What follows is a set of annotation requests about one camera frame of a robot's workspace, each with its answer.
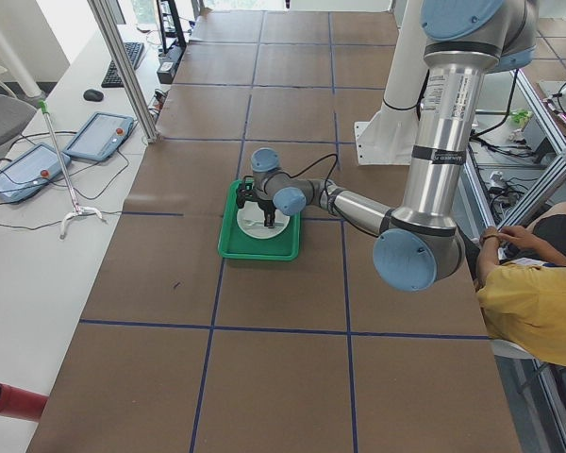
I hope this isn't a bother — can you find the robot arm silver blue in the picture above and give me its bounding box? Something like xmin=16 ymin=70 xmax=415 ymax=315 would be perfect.
xmin=237 ymin=1 xmax=539 ymax=292

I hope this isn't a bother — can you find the white round plate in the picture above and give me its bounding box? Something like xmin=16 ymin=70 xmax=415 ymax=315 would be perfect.
xmin=237 ymin=202 xmax=290 ymax=240

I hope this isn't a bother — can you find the green plastic tray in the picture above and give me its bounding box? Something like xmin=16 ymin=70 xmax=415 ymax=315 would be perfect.
xmin=218 ymin=179 xmax=301 ymax=261

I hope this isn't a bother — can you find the blue teach pendant near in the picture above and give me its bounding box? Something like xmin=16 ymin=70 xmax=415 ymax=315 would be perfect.
xmin=0 ymin=143 xmax=62 ymax=203

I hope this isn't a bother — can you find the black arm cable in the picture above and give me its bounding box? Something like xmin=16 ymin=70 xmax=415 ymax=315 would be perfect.
xmin=290 ymin=153 xmax=388 ymax=237

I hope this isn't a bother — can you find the aluminium frame post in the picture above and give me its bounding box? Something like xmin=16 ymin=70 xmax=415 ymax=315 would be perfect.
xmin=88 ymin=0 xmax=158 ymax=143

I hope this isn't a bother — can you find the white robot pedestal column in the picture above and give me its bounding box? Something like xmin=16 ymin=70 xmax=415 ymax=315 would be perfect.
xmin=355 ymin=0 xmax=427 ymax=165

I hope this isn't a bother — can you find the person's hand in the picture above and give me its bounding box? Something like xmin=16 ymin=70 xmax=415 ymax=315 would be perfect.
xmin=479 ymin=226 xmax=538 ymax=249

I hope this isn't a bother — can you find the red cylinder tube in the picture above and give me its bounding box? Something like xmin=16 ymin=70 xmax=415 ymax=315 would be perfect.
xmin=0 ymin=383 xmax=48 ymax=422

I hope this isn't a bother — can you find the blue teach pendant far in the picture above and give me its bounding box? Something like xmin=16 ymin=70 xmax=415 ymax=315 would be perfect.
xmin=63 ymin=111 xmax=134 ymax=162

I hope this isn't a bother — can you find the black computer mouse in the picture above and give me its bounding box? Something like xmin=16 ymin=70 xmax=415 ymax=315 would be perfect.
xmin=83 ymin=89 xmax=104 ymax=102

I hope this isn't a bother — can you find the person in yellow shirt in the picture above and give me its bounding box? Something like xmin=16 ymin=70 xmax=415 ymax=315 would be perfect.
xmin=469 ymin=202 xmax=566 ymax=366

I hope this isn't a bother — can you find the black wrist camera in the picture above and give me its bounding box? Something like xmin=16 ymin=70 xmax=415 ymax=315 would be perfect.
xmin=236 ymin=180 xmax=258 ymax=210

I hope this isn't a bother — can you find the pale green plastic fork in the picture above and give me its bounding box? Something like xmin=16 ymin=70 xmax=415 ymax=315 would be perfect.
xmin=241 ymin=219 xmax=265 ymax=227

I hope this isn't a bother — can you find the black keyboard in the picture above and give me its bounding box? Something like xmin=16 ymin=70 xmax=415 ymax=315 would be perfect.
xmin=100 ymin=42 xmax=145 ymax=89

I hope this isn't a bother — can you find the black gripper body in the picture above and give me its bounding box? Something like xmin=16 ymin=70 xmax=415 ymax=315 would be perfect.
xmin=256 ymin=197 xmax=276 ymax=212

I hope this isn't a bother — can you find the blue teach pendant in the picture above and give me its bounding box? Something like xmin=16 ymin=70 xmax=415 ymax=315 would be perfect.
xmin=63 ymin=111 xmax=134 ymax=162
xmin=0 ymin=143 xmax=62 ymax=203

